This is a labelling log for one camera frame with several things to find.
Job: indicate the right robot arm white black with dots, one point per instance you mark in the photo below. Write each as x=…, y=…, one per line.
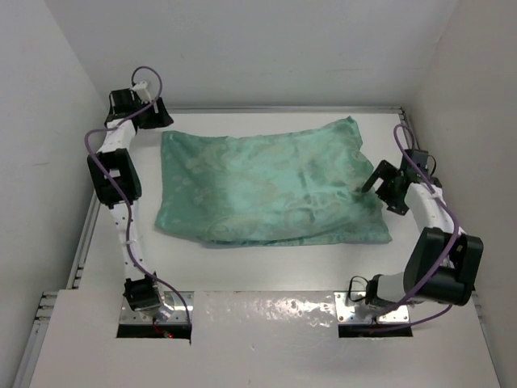
x=444, y=262

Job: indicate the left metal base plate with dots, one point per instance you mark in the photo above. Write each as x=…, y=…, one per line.
x=172, y=311

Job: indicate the metal base plate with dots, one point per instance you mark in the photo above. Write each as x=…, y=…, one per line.
x=351, y=310
x=172, y=311

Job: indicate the light blue green pillowcase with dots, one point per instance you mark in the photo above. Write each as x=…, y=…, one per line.
x=289, y=189

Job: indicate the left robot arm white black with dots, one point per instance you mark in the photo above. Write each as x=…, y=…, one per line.
x=118, y=187

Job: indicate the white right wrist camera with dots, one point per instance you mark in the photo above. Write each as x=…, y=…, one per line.
x=419, y=157

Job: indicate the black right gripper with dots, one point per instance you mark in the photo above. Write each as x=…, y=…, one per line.
x=394, y=204

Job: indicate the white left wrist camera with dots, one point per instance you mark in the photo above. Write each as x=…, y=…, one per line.
x=141, y=90

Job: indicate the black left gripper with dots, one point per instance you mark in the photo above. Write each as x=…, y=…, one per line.
x=159, y=119

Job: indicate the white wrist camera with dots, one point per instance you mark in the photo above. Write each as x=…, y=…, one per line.
x=141, y=90
x=419, y=157

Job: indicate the white front cover board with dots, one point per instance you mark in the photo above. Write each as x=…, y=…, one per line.
x=256, y=340

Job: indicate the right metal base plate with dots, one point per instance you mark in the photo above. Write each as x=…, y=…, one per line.
x=351, y=310

